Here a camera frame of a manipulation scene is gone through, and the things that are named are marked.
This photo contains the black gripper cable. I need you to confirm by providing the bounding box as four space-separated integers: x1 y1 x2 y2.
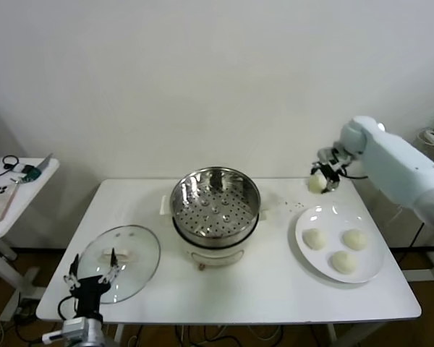
341 168 370 181
58 294 81 321

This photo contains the round glass pot lid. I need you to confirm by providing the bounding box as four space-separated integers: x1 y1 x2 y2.
75 224 163 304

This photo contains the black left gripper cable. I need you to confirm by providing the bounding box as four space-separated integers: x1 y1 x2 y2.
58 294 81 321

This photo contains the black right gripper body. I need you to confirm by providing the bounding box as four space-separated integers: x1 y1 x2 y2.
316 160 344 182

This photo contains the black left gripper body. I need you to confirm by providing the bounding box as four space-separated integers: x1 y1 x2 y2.
70 275 113 320

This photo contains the beige phone in clear case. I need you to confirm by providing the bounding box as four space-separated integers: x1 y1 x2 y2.
0 182 19 224

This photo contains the large white plate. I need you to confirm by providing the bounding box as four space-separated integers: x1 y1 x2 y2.
294 205 386 283

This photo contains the small green device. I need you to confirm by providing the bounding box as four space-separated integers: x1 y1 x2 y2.
23 164 43 181

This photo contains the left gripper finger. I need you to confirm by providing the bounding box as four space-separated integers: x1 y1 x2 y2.
101 247 122 285
64 254 81 290

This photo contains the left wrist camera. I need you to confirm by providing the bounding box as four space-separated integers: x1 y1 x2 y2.
42 317 90 343

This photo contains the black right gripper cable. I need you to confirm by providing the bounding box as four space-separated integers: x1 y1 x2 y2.
341 168 370 181

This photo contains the white steamed baozi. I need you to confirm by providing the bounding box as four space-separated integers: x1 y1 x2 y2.
302 228 328 251
308 174 329 195
329 250 359 275
342 229 369 251

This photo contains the grey laptop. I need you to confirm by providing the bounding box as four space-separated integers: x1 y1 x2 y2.
35 153 55 171

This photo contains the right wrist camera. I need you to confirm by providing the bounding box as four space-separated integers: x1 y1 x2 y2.
317 146 350 166

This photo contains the white electric cooker pot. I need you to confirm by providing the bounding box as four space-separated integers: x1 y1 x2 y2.
160 193 274 271

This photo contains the thin black looped cable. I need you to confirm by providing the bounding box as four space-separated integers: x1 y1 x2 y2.
0 155 22 179

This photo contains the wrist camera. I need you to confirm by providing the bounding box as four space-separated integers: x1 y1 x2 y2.
42 317 90 343
317 146 350 166

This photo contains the white side table with clutter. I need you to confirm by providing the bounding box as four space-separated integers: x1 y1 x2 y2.
0 155 61 322

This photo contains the perforated steel steamer basket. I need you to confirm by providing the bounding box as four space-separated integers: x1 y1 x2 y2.
170 166 261 250

